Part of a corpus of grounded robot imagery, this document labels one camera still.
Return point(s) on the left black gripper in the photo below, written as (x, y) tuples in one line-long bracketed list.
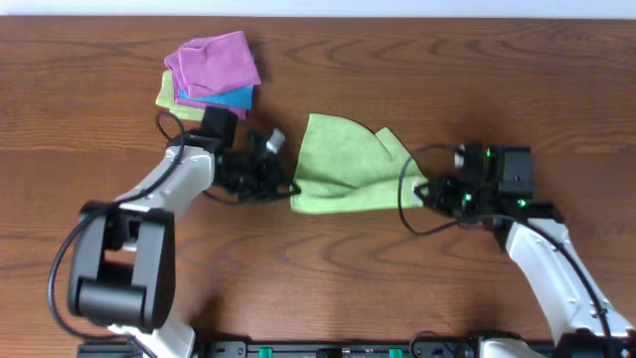
[(268, 175)]

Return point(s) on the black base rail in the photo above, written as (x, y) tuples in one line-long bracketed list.
[(240, 349)]

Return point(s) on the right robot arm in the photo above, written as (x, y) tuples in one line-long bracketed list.
[(492, 186)]

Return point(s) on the purple folded cloth on top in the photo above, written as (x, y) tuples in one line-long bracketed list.
[(213, 65)]

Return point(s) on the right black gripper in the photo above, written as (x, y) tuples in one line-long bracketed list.
[(441, 185)]

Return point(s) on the light green folded cloth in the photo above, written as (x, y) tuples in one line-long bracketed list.
[(166, 99)]

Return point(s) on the light green cloth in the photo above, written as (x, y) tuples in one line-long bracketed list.
[(343, 167), (166, 99)]

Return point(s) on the blue folded cloth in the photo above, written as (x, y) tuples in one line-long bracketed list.
[(240, 98)]

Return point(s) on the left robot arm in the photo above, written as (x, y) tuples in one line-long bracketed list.
[(123, 270)]

